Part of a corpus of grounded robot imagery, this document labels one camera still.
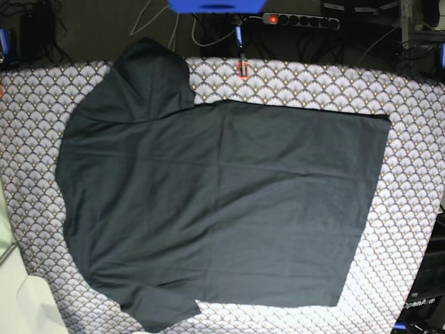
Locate dark navy T-shirt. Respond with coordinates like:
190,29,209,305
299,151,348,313
55,38,391,333

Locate red table clamp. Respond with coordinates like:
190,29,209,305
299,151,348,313
237,59,248,80

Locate fan-patterned table cloth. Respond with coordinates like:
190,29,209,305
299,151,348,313
1,58,444,333

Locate white cabinet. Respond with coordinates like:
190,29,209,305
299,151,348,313
1,194,67,333

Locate black OpenArm base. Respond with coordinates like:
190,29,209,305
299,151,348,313
392,209,444,333

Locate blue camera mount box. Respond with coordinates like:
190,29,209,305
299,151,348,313
168,0,266,14

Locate white power strip red switch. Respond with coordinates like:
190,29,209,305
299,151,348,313
261,13,341,31

